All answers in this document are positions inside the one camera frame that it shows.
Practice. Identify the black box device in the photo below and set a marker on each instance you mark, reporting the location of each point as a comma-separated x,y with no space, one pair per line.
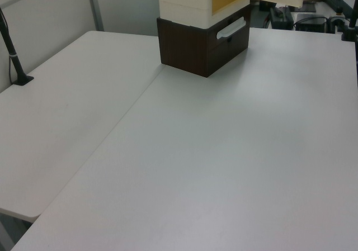
311,23

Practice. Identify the cream plastic toolbox lid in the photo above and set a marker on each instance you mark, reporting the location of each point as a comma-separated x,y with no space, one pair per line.
184,7

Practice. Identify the black keyboard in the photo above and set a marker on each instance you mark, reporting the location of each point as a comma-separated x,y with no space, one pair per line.
337,2

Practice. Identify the dark brown drawer box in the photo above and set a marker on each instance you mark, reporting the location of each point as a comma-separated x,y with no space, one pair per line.
181,47

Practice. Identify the black camera stand with clamp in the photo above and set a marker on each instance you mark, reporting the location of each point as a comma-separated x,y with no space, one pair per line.
14,61
351,24

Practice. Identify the grey partition post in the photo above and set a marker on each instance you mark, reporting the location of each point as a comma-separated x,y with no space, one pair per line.
96,7

